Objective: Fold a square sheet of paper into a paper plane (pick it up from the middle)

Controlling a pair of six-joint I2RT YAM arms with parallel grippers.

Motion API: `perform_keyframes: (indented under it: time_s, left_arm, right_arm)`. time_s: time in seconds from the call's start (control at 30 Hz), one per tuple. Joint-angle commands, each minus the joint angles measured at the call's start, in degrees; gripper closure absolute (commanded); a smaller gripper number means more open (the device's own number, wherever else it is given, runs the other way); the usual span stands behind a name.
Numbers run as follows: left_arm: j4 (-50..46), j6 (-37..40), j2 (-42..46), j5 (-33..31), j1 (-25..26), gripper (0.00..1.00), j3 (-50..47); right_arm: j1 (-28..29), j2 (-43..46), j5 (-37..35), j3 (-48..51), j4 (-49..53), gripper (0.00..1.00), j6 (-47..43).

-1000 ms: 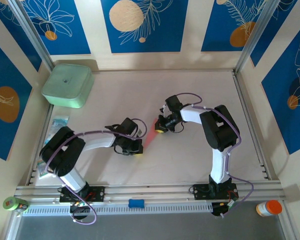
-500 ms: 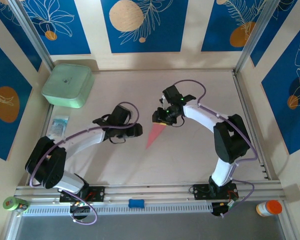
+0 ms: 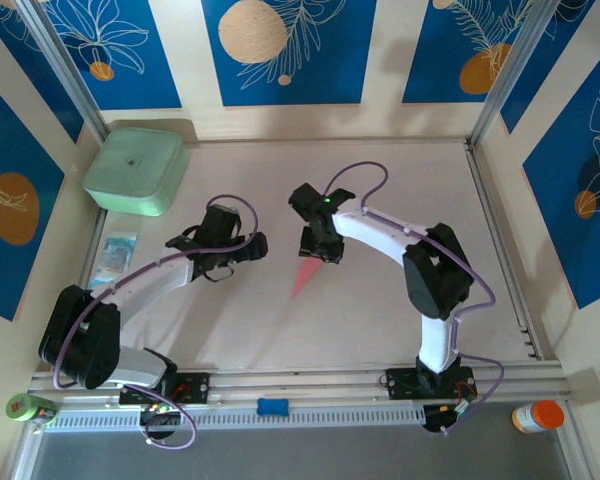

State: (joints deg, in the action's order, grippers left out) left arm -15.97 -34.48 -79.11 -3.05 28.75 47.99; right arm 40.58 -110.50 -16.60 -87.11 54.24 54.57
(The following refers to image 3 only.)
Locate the pink square paper sheet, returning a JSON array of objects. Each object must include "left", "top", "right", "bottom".
[{"left": 290, "top": 257, "right": 325, "bottom": 300}]

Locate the mint green square box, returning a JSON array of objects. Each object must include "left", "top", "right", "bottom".
[{"left": 82, "top": 128, "right": 190, "bottom": 218}]

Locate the grey metal sheet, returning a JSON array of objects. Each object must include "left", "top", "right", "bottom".
[{"left": 27, "top": 427, "right": 581, "bottom": 480}]

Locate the blue white plastic packet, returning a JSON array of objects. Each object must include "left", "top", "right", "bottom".
[{"left": 89, "top": 230, "right": 140, "bottom": 289}]

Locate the blue bone-shaped block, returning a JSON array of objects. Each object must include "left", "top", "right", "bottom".
[{"left": 256, "top": 397, "right": 290, "bottom": 417}]

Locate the small circuit board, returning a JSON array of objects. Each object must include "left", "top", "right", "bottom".
[
  {"left": 423, "top": 399, "right": 476, "bottom": 435},
  {"left": 139, "top": 402, "right": 184, "bottom": 441}
]

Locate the green black small canister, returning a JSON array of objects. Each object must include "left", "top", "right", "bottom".
[{"left": 32, "top": 398, "right": 60, "bottom": 426}]

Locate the green tape roll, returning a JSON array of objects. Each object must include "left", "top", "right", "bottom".
[{"left": 5, "top": 393, "right": 35, "bottom": 424}]

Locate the jar with orange lid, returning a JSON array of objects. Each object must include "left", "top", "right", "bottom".
[{"left": 511, "top": 399, "right": 566, "bottom": 435}]

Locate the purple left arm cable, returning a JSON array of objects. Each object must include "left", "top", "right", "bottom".
[{"left": 52, "top": 193, "right": 259, "bottom": 451}]

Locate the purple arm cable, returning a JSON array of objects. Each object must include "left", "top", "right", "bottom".
[
  {"left": 327, "top": 160, "right": 506, "bottom": 436},
  {"left": 52, "top": 193, "right": 259, "bottom": 451}
]

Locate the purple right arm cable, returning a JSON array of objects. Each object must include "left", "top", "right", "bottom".
[{"left": 327, "top": 160, "right": 506, "bottom": 436}]

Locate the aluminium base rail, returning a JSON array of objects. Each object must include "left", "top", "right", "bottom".
[{"left": 27, "top": 369, "right": 574, "bottom": 401}]

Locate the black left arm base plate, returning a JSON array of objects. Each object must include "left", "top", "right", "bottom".
[{"left": 118, "top": 372, "right": 211, "bottom": 406}]

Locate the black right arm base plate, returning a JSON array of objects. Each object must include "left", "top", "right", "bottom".
[{"left": 385, "top": 367, "right": 476, "bottom": 401}]

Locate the grey slotted cable duct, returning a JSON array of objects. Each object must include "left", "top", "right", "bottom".
[{"left": 44, "top": 404, "right": 426, "bottom": 429}]

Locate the aluminium frame post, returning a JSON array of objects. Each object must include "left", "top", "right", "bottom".
[
  {"left": 17, "top": 0, "right": 109, "bottom": 144},
  {"left": 469, "top": 0, "right": 569, "bottom": 149}
]

